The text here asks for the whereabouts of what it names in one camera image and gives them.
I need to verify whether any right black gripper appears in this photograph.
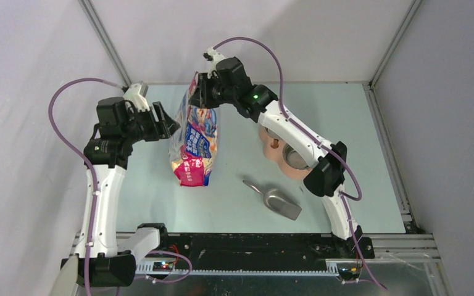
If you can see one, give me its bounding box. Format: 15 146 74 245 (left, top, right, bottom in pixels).
188 73 236 110

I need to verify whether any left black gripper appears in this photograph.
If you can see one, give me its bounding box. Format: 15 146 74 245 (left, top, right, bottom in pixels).
122 101 180 144

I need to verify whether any colourful pet food bag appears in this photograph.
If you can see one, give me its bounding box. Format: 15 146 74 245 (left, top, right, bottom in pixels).
168 73 218 187

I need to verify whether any metal food scoop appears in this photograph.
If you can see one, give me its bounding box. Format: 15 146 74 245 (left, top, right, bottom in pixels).
243 180 302 221

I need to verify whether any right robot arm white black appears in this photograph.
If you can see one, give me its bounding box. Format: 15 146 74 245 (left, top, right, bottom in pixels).
188 57 375 260

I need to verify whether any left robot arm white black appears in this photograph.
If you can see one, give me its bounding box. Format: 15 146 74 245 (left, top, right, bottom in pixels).
74 97 180 288

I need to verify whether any pink double pet feeder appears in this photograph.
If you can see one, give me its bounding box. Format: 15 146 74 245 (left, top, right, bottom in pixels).
259 126 311 181

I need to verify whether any far steel bowl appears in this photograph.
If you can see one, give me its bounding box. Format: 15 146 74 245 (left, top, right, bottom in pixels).
264 128 278 139

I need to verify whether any steel bowl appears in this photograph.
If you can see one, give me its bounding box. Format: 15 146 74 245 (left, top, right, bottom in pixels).
264 128 278 139
282 144 310 170

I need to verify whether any near steel bowl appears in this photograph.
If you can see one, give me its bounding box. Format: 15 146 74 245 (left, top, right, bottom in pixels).
282 144 310 170

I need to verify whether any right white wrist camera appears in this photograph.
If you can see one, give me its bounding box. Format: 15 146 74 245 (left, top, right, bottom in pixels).
203 47 226 78

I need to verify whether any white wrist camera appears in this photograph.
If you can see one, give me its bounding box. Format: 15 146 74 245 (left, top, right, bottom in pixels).
203 47 226 78
123 81 151 112

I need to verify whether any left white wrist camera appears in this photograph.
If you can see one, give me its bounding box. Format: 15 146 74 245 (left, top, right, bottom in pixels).
123 81 151 112

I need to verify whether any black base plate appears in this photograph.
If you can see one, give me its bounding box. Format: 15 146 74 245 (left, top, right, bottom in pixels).
146 233 375 273

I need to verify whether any aluminium frame rail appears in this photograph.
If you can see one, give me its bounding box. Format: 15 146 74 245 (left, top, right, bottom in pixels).
70 232 443 279

